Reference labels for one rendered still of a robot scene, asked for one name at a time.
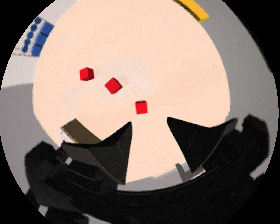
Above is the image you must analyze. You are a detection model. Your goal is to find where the red cube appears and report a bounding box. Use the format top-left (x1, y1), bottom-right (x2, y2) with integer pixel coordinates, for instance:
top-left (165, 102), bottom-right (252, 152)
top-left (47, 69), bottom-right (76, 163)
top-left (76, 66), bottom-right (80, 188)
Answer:
top-left (79, 67), bottom-right (95, 81)
top-left (105, 77), bottom-right (122, 94)
top-left (135, 101), bottom-right (147, 114)

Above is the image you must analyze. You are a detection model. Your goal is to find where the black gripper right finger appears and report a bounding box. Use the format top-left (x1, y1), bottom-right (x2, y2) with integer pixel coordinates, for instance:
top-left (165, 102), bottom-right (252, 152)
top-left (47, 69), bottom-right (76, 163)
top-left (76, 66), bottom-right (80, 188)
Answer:
top-left (166, 117), bottom-right (237, 173)

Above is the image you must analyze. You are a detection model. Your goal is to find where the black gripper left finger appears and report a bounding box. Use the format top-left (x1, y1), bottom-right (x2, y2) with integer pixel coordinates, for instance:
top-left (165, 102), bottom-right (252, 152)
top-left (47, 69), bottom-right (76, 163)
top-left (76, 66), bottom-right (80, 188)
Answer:
top-left (60, 122), bottom-right (132, 186)

